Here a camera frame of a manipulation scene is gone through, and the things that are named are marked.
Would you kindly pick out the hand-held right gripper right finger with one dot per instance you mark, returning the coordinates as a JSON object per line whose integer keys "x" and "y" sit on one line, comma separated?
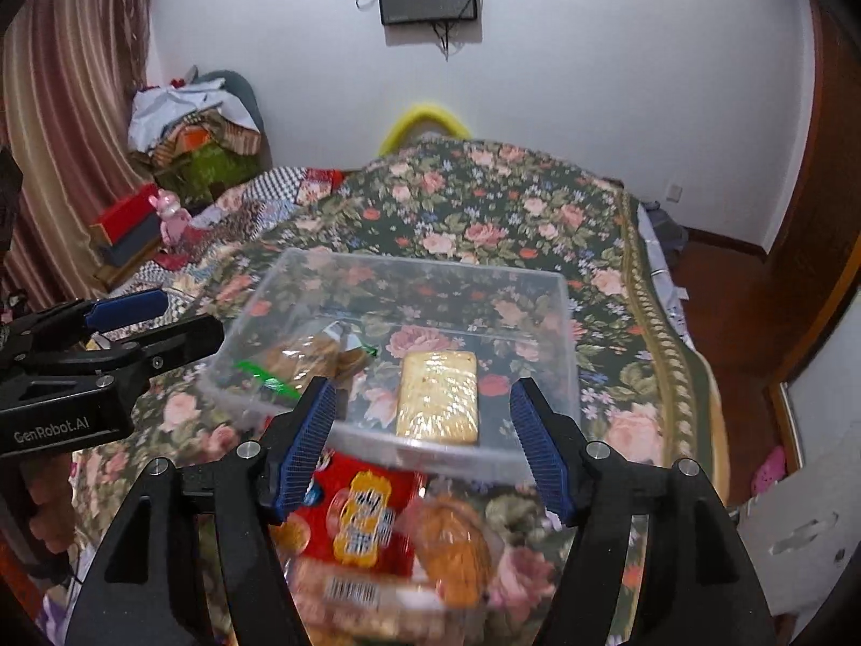
{"x": 538, "y": 451}

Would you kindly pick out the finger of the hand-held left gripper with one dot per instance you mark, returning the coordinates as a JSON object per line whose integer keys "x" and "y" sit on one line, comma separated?
{"x": 128, "y": 309}
{"x": 188, "y": 340}

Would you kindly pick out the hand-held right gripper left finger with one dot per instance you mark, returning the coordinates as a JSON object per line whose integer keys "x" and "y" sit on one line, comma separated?
{"x": 306, "y": 451}

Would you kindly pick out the red snack packet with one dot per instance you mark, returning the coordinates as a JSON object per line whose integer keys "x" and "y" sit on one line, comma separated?
{"x": 329, "y": 484}

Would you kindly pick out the clear plastic container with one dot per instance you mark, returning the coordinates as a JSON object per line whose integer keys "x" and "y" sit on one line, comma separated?
{"x": 417, "y": 451}

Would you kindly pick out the round golden cake packet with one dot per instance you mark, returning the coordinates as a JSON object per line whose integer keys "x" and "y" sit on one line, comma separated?
{"x": 451, "y": 545}

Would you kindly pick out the barcode label biscuit packet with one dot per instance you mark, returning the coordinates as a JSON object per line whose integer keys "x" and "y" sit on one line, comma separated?
{"x": 350, "y": 612}

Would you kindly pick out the grey box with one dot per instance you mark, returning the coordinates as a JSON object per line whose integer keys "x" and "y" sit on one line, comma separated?
{"x": 131, "y": 245}

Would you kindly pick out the green label bread packet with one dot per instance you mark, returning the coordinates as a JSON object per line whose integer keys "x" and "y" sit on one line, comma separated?
{"x": 296, "y": 356}

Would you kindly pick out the red box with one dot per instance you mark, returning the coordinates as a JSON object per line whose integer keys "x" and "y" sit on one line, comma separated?
{"x": 124, "y": 212}

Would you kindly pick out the pink plush toy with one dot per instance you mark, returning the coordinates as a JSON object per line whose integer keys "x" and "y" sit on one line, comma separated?
{"x": 169, "y": 215}

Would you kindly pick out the yellow cracker packet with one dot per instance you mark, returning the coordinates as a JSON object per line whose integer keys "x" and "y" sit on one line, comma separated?
{"x": 437, "y": 397}

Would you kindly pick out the checkered patchwork quilt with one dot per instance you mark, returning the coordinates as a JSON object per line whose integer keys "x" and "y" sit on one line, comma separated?
{"x": 269, "y": 188}

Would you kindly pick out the pile of clothes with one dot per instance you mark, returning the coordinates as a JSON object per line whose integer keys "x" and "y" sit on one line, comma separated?
{"x": 175, "y": 114}

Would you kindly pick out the pink slipper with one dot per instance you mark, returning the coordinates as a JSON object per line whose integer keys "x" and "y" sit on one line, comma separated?
{"x": 770, "y": 471}

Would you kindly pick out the striped brown curtain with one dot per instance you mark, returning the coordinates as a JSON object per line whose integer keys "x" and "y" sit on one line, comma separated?
{"x": 67, "y": 81}

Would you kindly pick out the floral blanket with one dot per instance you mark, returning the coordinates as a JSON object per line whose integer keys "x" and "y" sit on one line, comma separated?
{"x": 471, "y": 215}

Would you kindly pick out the white cardboard sheet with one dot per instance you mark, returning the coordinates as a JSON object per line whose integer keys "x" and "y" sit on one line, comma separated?
{"x": 794, "y": 552}

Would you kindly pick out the white door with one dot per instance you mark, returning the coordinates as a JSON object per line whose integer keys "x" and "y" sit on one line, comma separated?
{"x": 827, "y": 410}

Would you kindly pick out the yellow foam tube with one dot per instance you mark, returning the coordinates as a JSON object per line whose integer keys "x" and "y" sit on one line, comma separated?
{"x": 403, "y": 118}

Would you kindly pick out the white wall socket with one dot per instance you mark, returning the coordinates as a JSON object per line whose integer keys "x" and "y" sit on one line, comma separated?
{"x": 674, "y": 192}

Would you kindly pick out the wooden door frame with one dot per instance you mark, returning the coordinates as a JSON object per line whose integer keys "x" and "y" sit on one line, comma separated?
{"x": 827, "y": 182}

